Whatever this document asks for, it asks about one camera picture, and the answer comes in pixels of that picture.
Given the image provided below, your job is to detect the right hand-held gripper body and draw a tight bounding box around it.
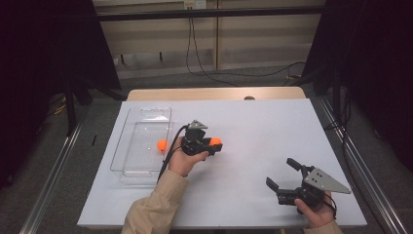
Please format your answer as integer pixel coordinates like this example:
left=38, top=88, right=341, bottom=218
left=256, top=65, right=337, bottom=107
left=276, top=165, right=353, bottom=208

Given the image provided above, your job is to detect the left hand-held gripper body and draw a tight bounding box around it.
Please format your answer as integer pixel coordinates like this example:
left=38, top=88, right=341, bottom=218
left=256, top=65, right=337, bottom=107
left=180, top=119, right=212, bottom=157

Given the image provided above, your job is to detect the clear plastic box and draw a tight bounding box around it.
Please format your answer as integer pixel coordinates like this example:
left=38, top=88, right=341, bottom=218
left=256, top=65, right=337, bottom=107
left=109, top=106, right=173, bottom=183

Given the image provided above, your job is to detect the person's left hand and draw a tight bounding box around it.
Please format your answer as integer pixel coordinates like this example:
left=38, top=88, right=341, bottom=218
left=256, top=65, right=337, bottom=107
left=168, top=136, right=210, bottom=178

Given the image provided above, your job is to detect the person's right hand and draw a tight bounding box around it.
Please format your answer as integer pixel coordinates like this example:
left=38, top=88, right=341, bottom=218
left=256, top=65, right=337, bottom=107
left=293, top=191, right=337, bottom=229

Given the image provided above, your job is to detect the wooden table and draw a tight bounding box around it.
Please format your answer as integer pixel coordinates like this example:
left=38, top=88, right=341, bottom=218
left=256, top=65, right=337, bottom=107
left=126, top=86, right=307, bottom=101

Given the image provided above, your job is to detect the beige wooden cabinet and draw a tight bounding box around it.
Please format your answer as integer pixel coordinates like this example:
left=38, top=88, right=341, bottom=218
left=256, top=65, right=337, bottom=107
left=92, top=0, right=326, bottom=80

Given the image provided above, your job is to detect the black metal stand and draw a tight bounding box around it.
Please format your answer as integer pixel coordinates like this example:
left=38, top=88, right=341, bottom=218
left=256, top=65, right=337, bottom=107
left=63, top=77, right=78, bottom=137

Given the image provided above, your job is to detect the black curtain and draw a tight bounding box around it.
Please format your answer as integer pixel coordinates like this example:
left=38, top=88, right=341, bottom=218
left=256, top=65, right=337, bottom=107
left=0, top=0, right=122, bottom=189
left=301, top=0, right=413, bottom=174

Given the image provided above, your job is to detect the black horizontal bar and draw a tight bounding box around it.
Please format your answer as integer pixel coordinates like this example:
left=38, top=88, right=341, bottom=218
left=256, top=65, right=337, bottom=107
left=96, top=5, right=325, bottom=22

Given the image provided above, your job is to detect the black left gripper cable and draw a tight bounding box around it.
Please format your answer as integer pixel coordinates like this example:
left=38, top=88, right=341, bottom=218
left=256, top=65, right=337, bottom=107
left=156, top=124, right=190, bottom=183

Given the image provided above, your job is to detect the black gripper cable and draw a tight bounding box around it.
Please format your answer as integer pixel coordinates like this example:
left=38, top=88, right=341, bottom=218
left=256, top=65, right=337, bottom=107
left=320, top=192, right=339, bottom=220
left=156, top=124, right=190, bottom=183

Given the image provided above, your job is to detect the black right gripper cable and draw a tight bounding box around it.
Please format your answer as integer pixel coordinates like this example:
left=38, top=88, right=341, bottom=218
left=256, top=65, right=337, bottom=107
left=320, top=192, right=339, bottom=220

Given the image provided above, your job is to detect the metal floor rail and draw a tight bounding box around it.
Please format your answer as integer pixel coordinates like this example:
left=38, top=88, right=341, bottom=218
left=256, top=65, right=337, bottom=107
left=318, top=97, right=408, bottom=234
left=19, top=106, right=91, bottom=234

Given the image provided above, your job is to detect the black power cable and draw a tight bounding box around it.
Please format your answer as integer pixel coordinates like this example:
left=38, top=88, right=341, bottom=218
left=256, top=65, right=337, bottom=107
left=185, top=8, right=308, bottom=78
left=191, top=8, right=241, bottom=88

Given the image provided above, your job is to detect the yellow cable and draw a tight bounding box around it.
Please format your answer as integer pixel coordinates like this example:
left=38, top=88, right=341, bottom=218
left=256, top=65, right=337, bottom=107
left=48, top=94, right=67, bottom=116

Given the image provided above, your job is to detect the white wall socket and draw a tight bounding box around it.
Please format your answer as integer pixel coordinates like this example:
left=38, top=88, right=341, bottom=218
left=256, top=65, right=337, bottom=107
left=183, top=0, right=207, bottom=10

